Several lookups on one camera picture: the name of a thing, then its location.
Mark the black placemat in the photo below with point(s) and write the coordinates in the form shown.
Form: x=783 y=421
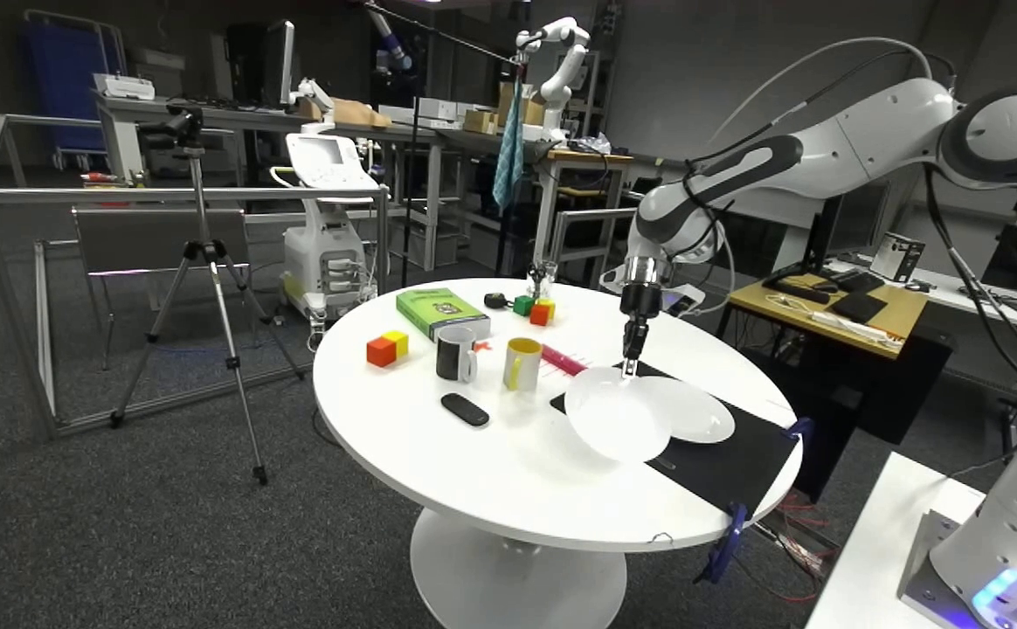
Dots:
x=726 y=474

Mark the white round table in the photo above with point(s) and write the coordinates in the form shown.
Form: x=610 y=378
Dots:
x=517 y=521

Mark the small white plate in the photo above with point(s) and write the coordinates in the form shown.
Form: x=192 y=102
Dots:
x=613 y=418

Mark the blue clamp right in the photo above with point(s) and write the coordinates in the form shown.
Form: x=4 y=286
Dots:
x=802 y=431

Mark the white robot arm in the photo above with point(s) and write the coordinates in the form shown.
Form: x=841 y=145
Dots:
x=971 y=570

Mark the blue clamp left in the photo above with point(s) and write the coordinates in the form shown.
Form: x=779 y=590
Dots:
x=726 y=547

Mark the yellow cube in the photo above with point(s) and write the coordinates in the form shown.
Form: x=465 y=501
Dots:
x=398 y=339

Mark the red cube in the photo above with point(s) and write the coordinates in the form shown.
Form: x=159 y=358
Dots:
x=381 y=352

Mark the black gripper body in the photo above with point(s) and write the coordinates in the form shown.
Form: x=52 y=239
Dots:
x=639 y=294

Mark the large white plate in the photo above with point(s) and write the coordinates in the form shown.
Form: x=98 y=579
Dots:
x=686 y=410

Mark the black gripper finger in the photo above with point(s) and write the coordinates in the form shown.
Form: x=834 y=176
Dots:
x=631 y=352
x=639 y=337

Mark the green block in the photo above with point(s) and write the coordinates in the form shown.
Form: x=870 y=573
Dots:
x=523 y=307

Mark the pink comb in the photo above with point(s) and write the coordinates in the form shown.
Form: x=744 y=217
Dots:
x=559 y=360

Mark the blue clamp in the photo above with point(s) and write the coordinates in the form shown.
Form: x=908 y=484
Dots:
x=726 y=547
x=802 y=431

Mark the black white mug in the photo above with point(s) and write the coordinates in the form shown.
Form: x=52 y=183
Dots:
x=455 y=354

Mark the green book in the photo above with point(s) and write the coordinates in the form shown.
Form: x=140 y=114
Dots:
x=442 y=310

